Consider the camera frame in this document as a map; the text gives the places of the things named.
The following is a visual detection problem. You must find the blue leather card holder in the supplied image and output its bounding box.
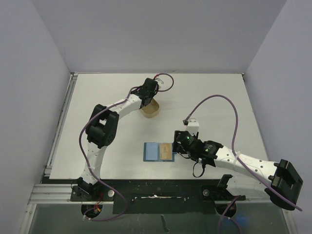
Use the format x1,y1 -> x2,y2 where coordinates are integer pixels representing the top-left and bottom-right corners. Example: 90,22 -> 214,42
143,142 -> 175,162

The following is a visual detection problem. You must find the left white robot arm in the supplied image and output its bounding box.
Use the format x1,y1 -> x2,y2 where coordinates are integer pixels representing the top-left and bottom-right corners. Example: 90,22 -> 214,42
78,78 -> 163,200

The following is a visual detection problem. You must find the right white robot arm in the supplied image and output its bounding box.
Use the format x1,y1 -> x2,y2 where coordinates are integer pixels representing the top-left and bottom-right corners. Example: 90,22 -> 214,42
174,130 -> 303,211

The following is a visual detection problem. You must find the beige oval tray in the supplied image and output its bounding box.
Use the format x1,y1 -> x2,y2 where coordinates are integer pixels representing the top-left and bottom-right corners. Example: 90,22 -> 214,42
140,98 -> 160,118

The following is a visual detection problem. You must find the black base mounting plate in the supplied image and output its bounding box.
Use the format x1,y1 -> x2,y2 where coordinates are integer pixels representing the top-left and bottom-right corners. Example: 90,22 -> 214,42
70,176 -> 235,215

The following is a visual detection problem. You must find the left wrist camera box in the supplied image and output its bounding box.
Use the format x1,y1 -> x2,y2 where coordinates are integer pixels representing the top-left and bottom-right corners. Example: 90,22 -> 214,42
155,78 -> 164,89

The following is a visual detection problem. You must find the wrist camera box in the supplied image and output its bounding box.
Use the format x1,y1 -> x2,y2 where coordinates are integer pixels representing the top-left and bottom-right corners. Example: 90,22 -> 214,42
183,118 -> 199,136
155,78 -> 164,89

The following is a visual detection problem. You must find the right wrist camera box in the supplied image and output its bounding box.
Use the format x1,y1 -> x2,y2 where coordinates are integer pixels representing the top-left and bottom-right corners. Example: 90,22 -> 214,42
183,118 -> 199,136

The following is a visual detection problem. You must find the aluminium left side rail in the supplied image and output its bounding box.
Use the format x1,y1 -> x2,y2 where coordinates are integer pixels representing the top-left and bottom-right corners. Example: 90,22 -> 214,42
43,73 -> 78,176

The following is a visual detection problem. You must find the aluminium rail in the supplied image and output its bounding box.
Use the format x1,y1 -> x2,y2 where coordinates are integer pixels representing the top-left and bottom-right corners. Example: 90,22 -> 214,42
28,184 -> 269,205
43,73 -> 78,176

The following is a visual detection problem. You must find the aluminium front rail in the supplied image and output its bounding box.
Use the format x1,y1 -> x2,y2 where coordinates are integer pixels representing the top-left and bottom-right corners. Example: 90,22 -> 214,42
28,184 -> 269,205

